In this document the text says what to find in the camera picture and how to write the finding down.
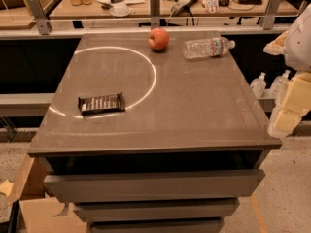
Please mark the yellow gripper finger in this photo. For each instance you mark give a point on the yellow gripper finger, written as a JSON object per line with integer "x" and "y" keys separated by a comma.
{"x": 277, "y": 46}
{"x": 293, "y": 102}

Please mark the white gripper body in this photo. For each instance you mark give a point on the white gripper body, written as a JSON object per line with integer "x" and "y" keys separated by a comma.
{"x": 300, "y": 46}

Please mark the red apple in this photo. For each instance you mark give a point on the red apple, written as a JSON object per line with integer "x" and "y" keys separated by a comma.
{"x": 158, "y": 39}

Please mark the black rxbar chocolate bar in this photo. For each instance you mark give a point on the black rxbar chocolate bar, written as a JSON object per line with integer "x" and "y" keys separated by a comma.
{"x": 101, "y": 104}

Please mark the small clear bottle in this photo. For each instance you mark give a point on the small clear bottle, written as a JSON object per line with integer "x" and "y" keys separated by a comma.
{"x": 258, "y": 85}
{"x": 277, "y": 82}

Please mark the clear plastic water bottle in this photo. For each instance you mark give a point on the clear plastic water bottle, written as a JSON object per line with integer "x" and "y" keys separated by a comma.
{"x": 204, "y": 48}

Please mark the grey power strip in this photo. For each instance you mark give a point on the grey power strip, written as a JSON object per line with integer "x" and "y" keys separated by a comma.
{"x": 180, "y": 5}

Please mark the grey drawer cabinet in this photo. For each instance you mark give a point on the grey drawer cabinet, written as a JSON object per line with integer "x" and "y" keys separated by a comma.
{"x": 187, "y": 148}

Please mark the white bowl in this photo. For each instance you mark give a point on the white bowl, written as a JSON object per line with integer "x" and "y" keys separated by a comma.
{"x": 121, "y": 10}

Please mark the wooden desk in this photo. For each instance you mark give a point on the wooden desk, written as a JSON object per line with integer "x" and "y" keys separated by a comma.
{"x": 66, "y": 11}

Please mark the cardboard box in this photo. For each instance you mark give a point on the cardboard box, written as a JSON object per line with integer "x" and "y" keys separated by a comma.
{"x": 41, "y": 213}

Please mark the metal rail bracket right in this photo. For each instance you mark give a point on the metal rail bracket right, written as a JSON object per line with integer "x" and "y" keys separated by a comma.
{"x": 270, "y": 14}

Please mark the metal rail bracket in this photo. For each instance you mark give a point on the metal rail bracket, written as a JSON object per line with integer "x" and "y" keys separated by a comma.
{"x": 155, "y": 13}
{"x": 41, "y": 20}
{"x": 270, "y": 14}

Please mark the metal rail bracket middle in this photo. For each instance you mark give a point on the metal rail bracket middle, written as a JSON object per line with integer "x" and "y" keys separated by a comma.
{"x": 155, "y": 13}

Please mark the metal rail bracket left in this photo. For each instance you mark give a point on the metal rail bracket left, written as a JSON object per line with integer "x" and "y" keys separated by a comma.
{"x": 41, "y": 20}

